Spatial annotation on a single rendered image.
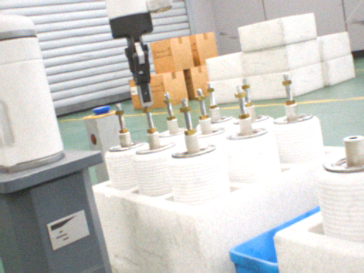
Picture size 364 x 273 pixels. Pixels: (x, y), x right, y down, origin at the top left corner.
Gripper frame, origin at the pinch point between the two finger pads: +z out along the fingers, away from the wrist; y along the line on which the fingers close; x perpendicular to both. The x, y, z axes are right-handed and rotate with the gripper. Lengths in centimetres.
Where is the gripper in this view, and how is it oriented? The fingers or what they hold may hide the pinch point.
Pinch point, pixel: (145, 94)
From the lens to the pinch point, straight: 93.3
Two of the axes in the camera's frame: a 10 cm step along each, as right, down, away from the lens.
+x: 9.7, -2.1, 1.6
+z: 1.8, 9.7, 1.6
